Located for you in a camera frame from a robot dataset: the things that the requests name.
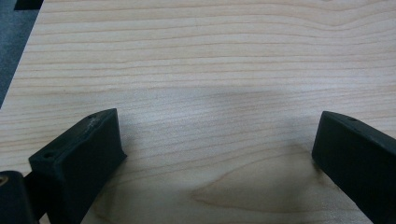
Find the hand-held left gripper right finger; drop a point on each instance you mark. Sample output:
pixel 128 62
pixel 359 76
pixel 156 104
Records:
pixel 361 161

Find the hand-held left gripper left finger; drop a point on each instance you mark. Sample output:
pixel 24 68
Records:
pixel 77 161

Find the black floor stand base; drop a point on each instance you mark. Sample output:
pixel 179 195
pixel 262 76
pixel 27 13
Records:
pixel 28 3

